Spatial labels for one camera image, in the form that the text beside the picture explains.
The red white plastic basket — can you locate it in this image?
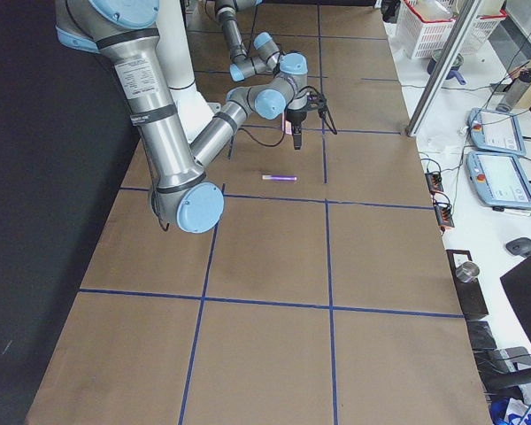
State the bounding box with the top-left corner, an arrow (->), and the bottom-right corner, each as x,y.
396,1 -> 507,59

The pink mesh pen holder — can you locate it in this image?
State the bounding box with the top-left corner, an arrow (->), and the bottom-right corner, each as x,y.
281,113 -> 292,135

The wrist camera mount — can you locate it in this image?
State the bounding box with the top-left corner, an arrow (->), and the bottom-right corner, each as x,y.
306,91 -> 338,135

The blue saucepan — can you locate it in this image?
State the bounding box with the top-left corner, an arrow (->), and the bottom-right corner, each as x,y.
427,48 -> 468,86

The lower teach pendant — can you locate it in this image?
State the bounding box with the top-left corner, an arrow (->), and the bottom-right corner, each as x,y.
466,151 -> 531,210

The black power strip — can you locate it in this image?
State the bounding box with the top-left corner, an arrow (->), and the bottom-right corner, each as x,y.
425,171 -> 455,233

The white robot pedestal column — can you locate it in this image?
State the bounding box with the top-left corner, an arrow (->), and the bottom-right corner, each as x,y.
156,0 -> 214,143

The metal cup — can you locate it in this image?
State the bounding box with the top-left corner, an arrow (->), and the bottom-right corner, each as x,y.
455,261 -> 481,283

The black computer mouse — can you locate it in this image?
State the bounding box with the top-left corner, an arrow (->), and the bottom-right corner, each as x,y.
504,237 -> 531,258

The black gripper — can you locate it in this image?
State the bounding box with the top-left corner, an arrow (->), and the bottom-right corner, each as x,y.
288,103 -> 309,151

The grey water bottle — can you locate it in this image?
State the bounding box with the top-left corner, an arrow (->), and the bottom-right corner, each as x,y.
496,68 -> 531,112

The purple highlighter pen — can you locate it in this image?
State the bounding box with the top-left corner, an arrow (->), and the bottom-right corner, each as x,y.
261,174 -> 297,182

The aluminium frame post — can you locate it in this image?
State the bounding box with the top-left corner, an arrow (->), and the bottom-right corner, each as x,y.
405,0 -> 483,137

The upper teach pendant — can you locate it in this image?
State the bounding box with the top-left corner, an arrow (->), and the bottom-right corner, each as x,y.
467,108 -> 526,157

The teach pendant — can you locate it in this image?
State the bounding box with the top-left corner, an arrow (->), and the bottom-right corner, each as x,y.
467,108 -> 526,157
466,151 -> 531,210

